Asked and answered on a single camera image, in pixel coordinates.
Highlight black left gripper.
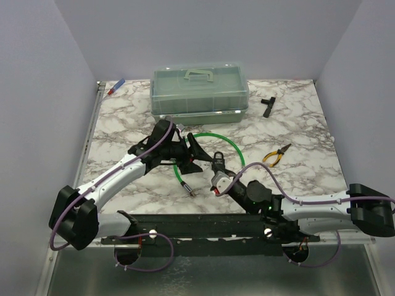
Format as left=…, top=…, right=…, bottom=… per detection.
left=161, top=133, right=213, bottom=175

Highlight black padlock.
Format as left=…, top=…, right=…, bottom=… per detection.
left=212, top=151, right=225, bottom=171

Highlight green cable lock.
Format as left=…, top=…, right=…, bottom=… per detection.
left=173, top=133, right=246, bottom=197

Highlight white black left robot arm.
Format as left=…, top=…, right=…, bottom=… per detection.
left=49, top=120, right=212, bottom=251

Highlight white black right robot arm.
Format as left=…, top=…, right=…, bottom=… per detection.
left=211, top=163, right=394, bottom=242

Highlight translucent green plastic toolbox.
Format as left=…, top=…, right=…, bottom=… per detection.
left=150, top=62, right=249, bottom=126

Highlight blue red screwdriver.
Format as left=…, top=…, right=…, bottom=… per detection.
left=107, top=78, right=125, bottom=96

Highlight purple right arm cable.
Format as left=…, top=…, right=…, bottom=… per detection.
left=215, top=162, right=395, bottom=268

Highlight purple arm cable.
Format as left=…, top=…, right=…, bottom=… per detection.
left=49, top=118, right=175, bottom=272
left=215, top=162, right=395, bottom=268

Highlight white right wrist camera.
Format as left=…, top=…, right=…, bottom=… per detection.
left=211, top=171, right=233, bottom=196

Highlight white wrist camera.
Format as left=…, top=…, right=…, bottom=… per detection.
left=165, top=115, right=185, bottom=132
left=211, top=171, right=233, bottom=196

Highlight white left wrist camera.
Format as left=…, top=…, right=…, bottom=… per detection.
left=165, top=115, right=185, bottom=132

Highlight black metal base rail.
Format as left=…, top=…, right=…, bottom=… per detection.
left=96, top=211, right=320, bottom=261

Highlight yellow handled needle-nose pliers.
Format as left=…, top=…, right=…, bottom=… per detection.
left=262, top=144, right=291, bottom=167

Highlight black T-handle tool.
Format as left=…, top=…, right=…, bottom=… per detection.
left=260, top=97, right=276, bottom=118

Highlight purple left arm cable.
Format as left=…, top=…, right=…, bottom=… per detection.
left=49, top=118, right=175, bottom=272

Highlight left side aluminium rail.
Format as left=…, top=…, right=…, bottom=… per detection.
left=71, top=81, right=106, bottom=189

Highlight aluminium extrusion rail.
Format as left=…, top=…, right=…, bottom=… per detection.
left=319, top=231, right=376, bottom=245

